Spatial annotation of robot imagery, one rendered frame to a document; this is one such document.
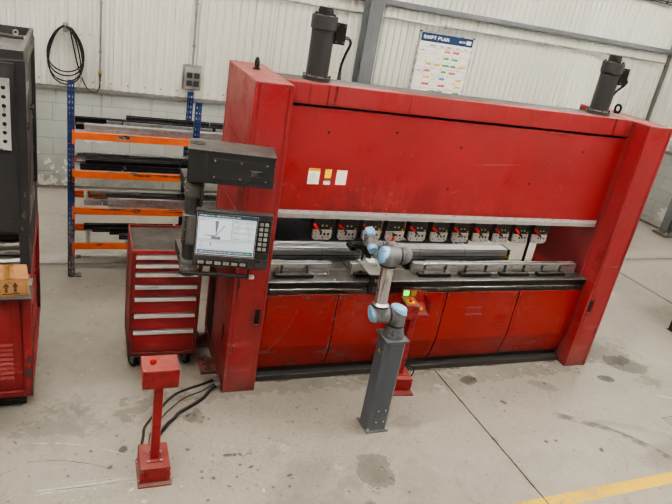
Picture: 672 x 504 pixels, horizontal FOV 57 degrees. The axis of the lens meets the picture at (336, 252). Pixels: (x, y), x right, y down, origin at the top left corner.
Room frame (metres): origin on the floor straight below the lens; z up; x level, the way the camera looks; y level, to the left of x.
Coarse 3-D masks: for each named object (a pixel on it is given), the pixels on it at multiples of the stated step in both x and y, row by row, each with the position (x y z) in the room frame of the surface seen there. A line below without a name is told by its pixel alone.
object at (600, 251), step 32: (640, 128) 5.22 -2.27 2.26; (640, 160) 5.13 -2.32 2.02; (608, 192) 5.30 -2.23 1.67; (640, 192) 5.19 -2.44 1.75; (608, 224) 5.19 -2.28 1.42; (544, 256) 5.75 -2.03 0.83; (576, 256) 5.40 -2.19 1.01; (608, 256) 5.15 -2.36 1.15; (608, 288) 5.20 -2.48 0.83; (576, 320) 5.17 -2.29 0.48; (576, 352) 5.16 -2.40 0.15
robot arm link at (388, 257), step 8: (384, 248) 3.71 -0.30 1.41; (392, 248) 3.73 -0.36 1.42; (400, 248) 3.75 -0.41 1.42; (384, 256) 3.67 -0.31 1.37; (392, 256) 3.69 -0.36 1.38; (400, 256) 3.71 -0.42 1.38; (384, 264) 3.69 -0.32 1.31; (392, 264) 3.69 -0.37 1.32; (400, 264) 3.73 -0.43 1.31; (384, 272) 3.70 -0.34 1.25; (392, 272) 3.71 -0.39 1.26; (384, 280) 3.69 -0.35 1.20; (384, 288) 3.68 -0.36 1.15; (376, 296) 3.70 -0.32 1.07; (384, 296) 3.68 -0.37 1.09; (376, 304) 3.68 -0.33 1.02; (384, 304) 3.68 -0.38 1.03; (368, 312) 3.72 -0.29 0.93; (376, 312) 3.66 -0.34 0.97; (384, 312) 3.67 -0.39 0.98; (376, 320) 3.65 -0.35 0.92; (384, 320) 3.67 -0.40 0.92
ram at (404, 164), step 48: (288, 144) 4.13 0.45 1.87; (336, 144) 4.27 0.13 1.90; (384, 144) 4.42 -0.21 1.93; (432, 144) 4.58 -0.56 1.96; (480, 144) 4.74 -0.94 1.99; (528, 144) 4.92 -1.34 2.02; (576, 144) 5.11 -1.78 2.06; (288, 192) 4.15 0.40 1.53; (336, 192) 4.29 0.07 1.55; (384, 192) 4.45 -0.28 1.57; (432, 192) 4.61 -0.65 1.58; (480, 192) 4.79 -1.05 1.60; (528, 192) 4.98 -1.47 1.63; (576, 192) 5.18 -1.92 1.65
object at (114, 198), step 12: (96, 192) 5.59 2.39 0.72; (108, 192) 5.63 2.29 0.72; (120, 192) 5.68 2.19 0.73; (132, 192) 5.73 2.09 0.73; (144, 192) 5.78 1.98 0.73; (156, 192) 5.85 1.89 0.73; (168, 192) 5.90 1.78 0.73; (180, 192) 5.97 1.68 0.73; (84, 204) 5.25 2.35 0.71; (96, 204) 5.30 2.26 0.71; (108, 204) 5.30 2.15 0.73; (120, 204) 5.35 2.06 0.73; (132, 204) 5.39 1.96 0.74; (144, 204) 5.44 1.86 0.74; (156, 204) 5.49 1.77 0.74; (168, 204) 5.53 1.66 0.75; (180, 204) 5.58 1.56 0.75; (204, 204) 5.68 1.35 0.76
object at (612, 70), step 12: (612, 60) 5.30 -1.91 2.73; (612, 72) 5.26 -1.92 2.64; (624, 72) 5.34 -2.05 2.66; (600, 84) 5.30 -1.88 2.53; (612, 84) 5.27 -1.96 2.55; (624, 84) 5.35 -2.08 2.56; (600, 96) 5.28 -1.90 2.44; (612, 96) 5.29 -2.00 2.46; (588, 108) 5.32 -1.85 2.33; (600, 108) 5.27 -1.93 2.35
